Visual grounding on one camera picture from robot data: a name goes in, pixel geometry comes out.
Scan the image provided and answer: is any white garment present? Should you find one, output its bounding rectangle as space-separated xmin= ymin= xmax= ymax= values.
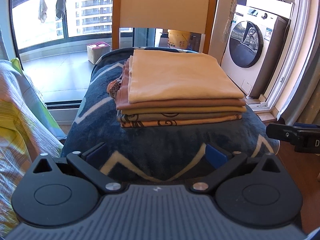
xmin=128 ymin=50 xmax=244 ymax=103

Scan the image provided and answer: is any grey-green curtain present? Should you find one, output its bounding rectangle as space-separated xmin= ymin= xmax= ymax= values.
xmin=276 ymin=31 xmax=319 ymax=125

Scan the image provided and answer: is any mustard folded garment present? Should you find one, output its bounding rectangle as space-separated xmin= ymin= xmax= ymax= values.
xmin=121 ymin=106 xmax=246 ymax=115

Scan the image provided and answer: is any patterned folded garment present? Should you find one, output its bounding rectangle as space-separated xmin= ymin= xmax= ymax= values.
xmin=107 ymin=75 xmax=245 ymax=128

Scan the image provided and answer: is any navy patterned blanket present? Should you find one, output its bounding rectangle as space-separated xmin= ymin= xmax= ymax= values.
xmin=61 ymin=48 xmax=280 ymax=182

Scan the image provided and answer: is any brown folded garment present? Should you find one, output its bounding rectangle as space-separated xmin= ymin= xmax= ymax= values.
xmin=116 ymin=51 xmax=245 ymax=110

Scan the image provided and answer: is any plaid bed sheet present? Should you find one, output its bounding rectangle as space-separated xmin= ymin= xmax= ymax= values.
xmin=1 ymin=60 xmax=63 ymax=236

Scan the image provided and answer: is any white washing machine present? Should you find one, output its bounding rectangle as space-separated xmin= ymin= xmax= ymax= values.
xmin=221 ymin=5 xmax=288 ymax=98

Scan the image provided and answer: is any yellow bucket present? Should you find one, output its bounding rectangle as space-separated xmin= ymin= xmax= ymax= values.
xmin=168 ymin=29 xmax=191 ymax=49

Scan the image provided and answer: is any hanging white cloth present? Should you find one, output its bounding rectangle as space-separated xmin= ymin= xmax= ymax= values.
xmin=38 ymin=0 xmax=47 ymax=23

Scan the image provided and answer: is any hanging dark cloth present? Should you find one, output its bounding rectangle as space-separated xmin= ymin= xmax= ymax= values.
xmin=56 ymin=0 xmax=66 ymax=20

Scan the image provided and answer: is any wooden chair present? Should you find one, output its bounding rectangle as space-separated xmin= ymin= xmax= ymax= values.
xmin=112 ymin=0 xmax=217 ymax=53

